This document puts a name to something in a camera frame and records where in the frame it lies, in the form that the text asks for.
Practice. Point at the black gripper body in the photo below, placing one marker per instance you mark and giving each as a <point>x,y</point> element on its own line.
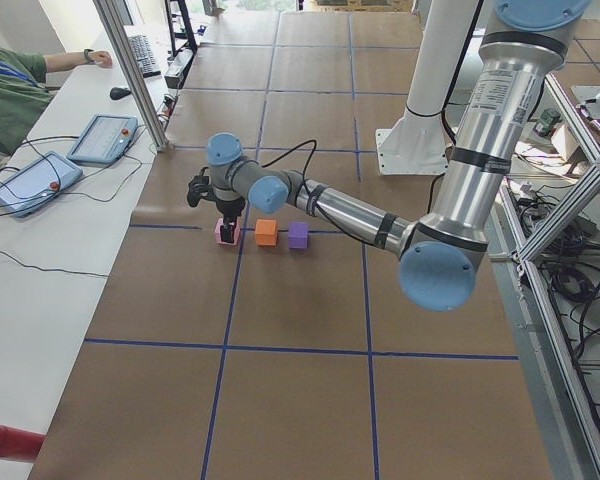
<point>229,207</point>

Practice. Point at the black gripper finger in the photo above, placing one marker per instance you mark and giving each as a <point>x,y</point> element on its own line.
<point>228,229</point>

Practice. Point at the orange foam cube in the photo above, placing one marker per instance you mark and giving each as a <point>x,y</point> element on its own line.
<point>266,232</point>

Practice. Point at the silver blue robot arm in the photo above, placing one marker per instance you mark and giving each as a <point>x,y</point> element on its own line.
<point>439,253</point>

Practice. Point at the person's hand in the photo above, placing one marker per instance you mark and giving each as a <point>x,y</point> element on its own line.
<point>101,58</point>

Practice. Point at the pink foam cube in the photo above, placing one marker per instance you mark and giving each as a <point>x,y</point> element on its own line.
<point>216,231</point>

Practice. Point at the purple foam cube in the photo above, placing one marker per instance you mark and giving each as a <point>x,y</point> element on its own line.
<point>298,235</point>

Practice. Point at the far blue teach pendant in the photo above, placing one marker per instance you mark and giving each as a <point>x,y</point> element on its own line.
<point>104,139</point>

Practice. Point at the blue teach pendant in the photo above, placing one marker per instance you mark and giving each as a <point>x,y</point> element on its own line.
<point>104,139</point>
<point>33,186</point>

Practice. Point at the black computer mouse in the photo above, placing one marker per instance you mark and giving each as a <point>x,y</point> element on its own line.
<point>117,93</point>

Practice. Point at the black keyboard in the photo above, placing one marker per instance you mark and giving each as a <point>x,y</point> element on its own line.
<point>144,56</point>

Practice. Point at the near blue teach pendant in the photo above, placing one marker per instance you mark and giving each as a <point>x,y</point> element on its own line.
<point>33,186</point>

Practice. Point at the person in green shirt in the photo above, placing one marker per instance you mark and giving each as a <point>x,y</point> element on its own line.
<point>23,93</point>

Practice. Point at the red cylinder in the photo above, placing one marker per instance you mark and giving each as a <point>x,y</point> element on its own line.
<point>19,445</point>

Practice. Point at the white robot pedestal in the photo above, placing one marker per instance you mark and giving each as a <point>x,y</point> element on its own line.
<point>416,145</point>

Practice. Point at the aluminium frame post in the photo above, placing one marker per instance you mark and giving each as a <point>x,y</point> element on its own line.
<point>116,33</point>

